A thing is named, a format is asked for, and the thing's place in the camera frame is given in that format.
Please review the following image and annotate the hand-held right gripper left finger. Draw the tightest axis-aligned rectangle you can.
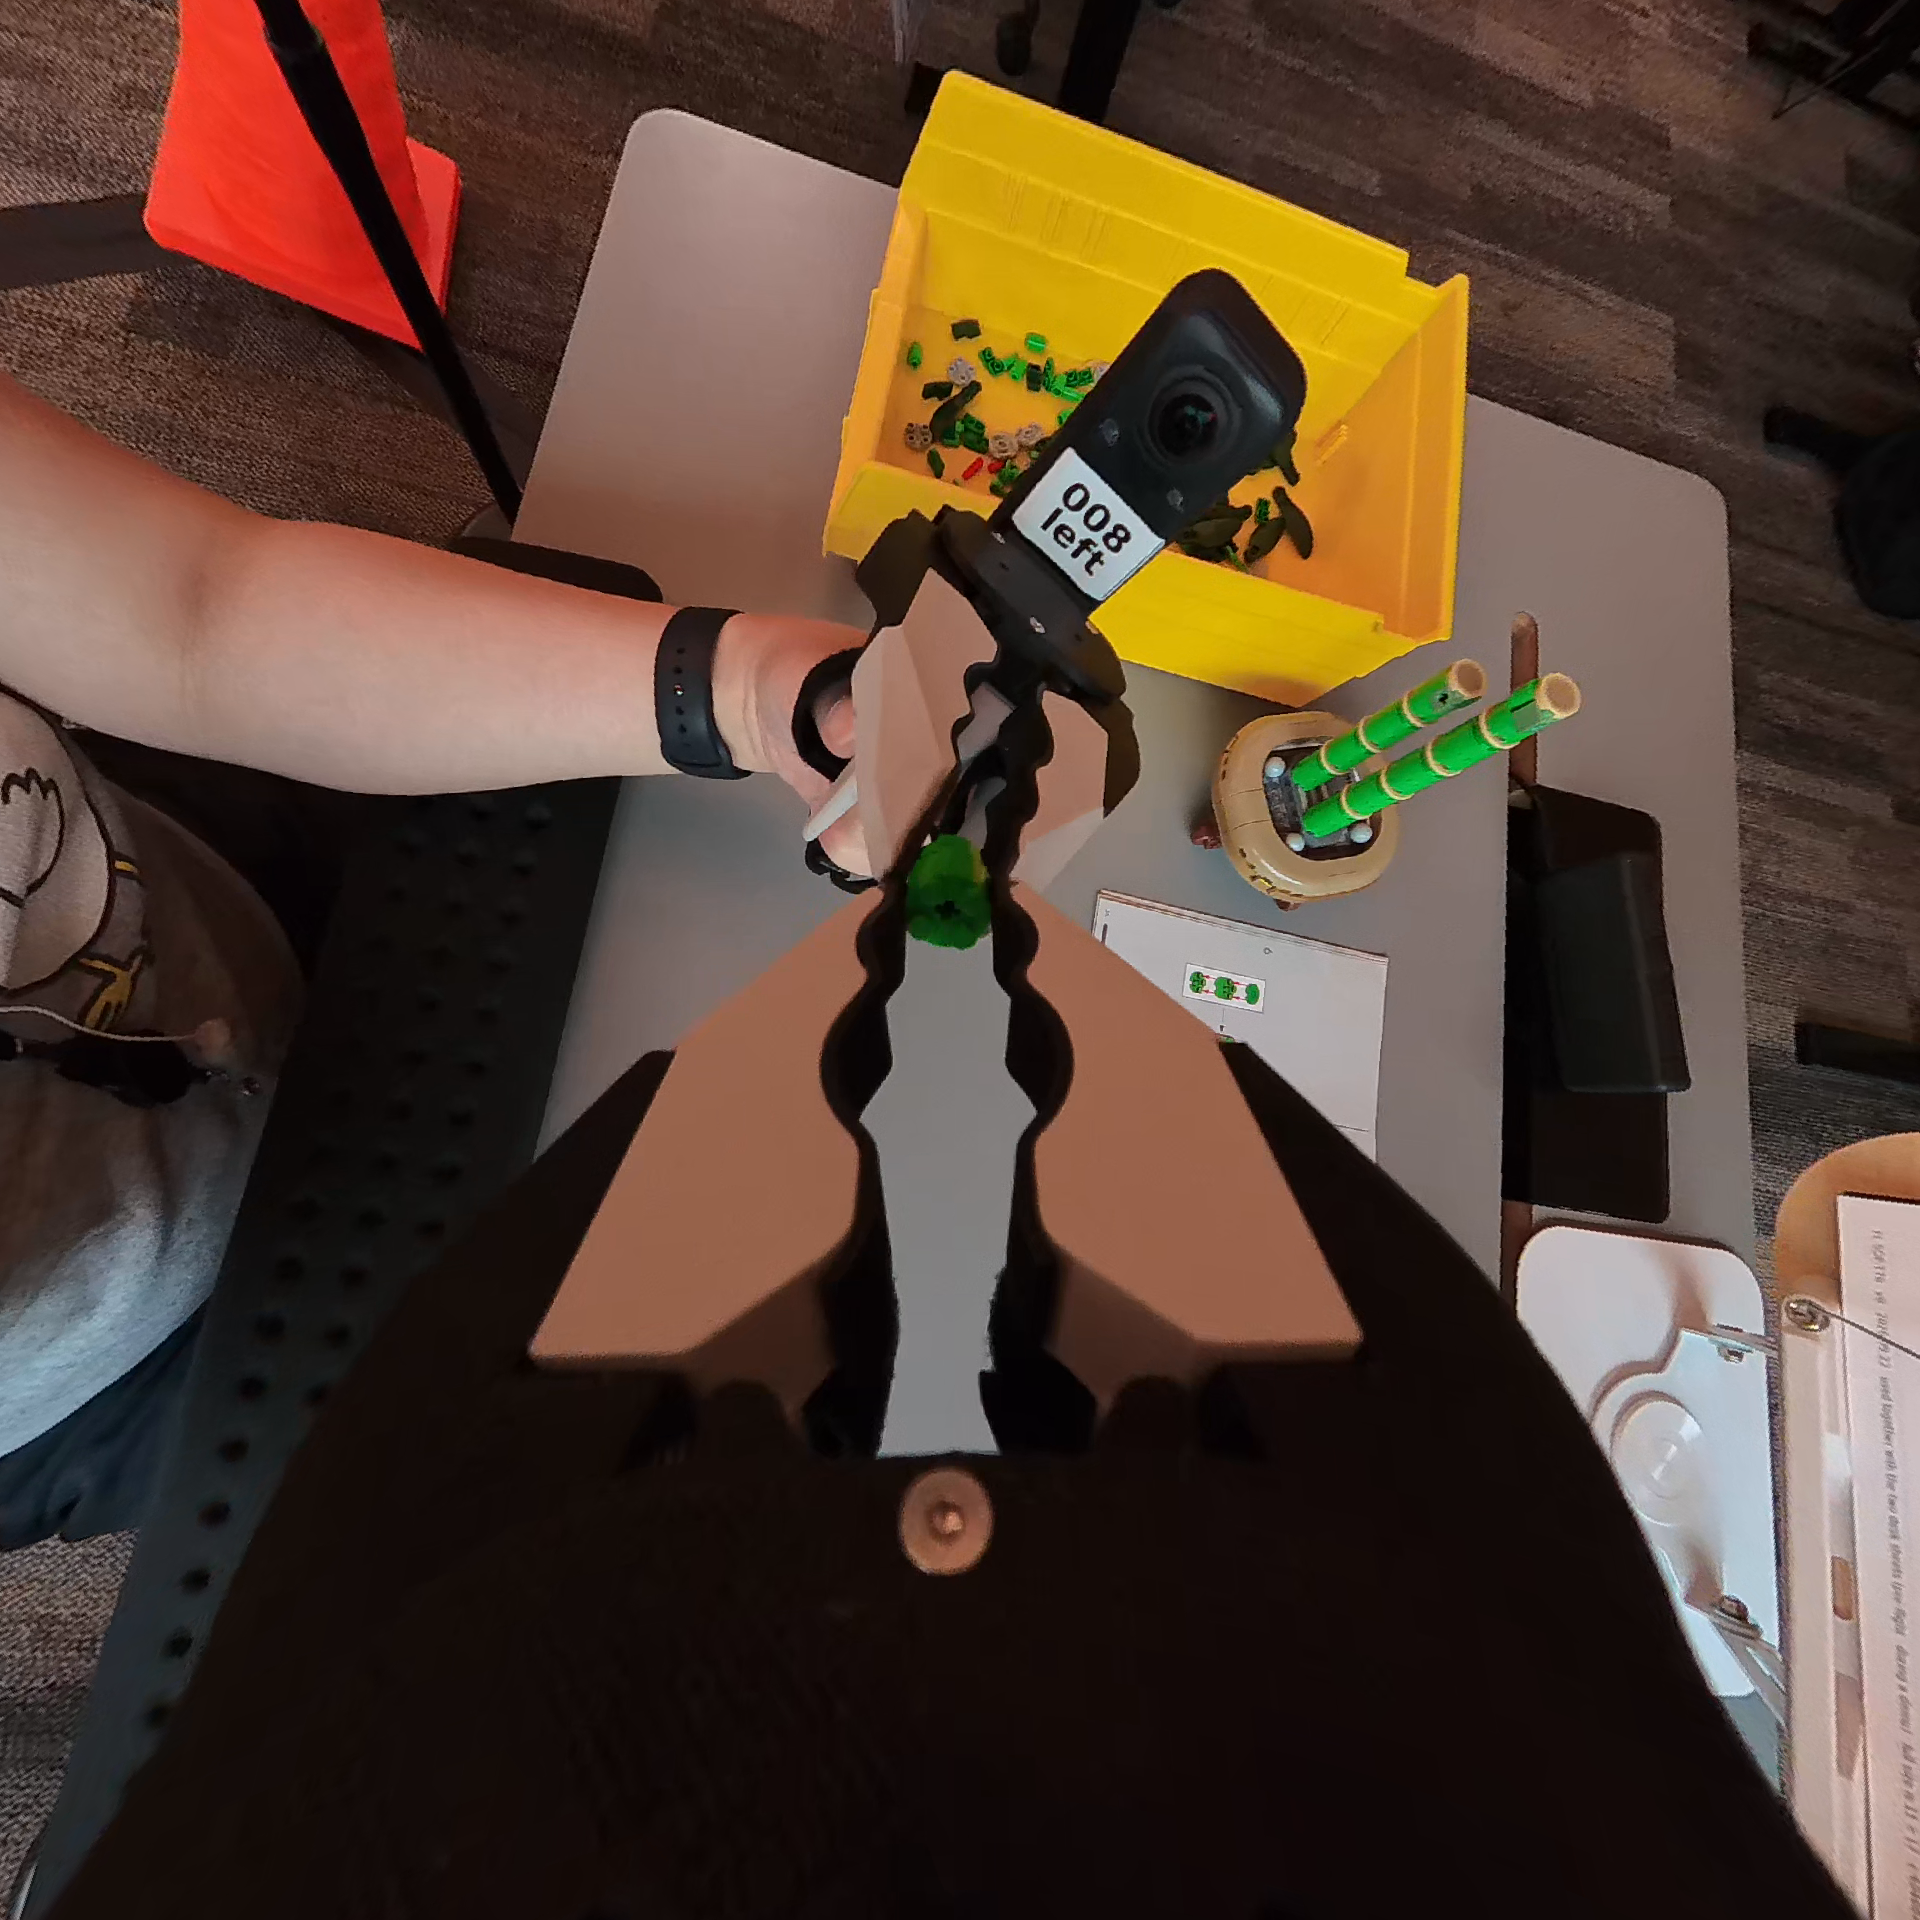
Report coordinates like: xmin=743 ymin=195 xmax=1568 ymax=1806
xmin=527 ymin=886 xmax=917 ymax=1456

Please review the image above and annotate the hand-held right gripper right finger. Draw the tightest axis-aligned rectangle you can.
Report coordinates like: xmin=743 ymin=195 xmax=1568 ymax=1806
xmin=983 ymin=886 xmax=1364 ymax=1456

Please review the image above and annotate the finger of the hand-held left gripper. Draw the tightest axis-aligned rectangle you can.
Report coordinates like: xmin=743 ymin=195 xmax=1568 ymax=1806
xmin=976 ymin=705 xmax=1138 ymax=903
xmin=853 ymin=575 xmax=1010 ymax=903

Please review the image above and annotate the green round toy brick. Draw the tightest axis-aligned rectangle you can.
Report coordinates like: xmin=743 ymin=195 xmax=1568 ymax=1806
xmin=903 ymin=835 xmax=991 ymax=951

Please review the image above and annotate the person's left forearm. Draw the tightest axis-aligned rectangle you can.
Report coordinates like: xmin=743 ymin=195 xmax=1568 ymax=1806
xmin=0 ymin=375 xmax=672 ymax=799

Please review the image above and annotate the person's left hand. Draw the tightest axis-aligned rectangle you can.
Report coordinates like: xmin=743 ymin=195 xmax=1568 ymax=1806
xmin=717 ymin=609 xmax=880 ymax=889

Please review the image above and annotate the toy brick bamboo model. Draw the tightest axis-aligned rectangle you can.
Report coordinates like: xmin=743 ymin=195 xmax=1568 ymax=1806
xmin=1190 ymin=661 xmax=1583 ymax=911

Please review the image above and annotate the white instruction booklet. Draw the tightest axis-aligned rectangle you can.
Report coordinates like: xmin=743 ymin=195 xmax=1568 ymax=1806
xmin=1092 ymin=889 xmax=1389 ymax=1165

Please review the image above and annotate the pile of small toy bricks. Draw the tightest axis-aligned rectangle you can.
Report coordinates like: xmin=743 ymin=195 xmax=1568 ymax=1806
xmin=901 ymin=317 xmax=1318 ymax=569

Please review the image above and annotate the black smartwatch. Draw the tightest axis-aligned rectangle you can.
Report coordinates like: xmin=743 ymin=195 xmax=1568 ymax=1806
xmin=656 ymin=606 xmax=754 ymax=782

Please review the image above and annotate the black perforated panel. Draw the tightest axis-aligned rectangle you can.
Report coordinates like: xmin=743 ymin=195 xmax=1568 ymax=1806
xmin=30 ymin=779 xmax=624 ymax=1920

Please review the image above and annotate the yellow plastic bin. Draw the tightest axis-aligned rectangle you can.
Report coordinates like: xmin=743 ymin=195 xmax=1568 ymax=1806
xmin=823 ymin=72 xmax=1471 ymax=711

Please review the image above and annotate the white plastic device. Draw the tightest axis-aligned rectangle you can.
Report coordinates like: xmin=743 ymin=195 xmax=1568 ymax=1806
xmin=1514 ymin=1227 xmax=1786 ymax=1742

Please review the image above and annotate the person in grey printed sweatshirt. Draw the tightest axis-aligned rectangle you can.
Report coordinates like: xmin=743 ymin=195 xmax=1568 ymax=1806
xmin=0 ymin=681 xmax=309 ymax=1549

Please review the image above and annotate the black pole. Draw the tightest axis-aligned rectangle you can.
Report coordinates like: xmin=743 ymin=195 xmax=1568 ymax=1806
xmin=256 ymin=0 xmax=527 ymax=528

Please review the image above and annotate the wooden clipboard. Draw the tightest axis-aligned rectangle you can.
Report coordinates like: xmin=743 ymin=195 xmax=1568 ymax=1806
xmin=1773 ymin=1137 xmax=1920 ymax=1920

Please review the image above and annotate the printed paper sheet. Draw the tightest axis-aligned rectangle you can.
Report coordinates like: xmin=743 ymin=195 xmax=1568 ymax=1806
xmin=1837 ymin=1192 xmax=1920 ymax=1920

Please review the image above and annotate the orange traffic cone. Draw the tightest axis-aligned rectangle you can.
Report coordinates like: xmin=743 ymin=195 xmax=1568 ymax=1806
xmin=142 ymin=0 xmax=462 ymax=355

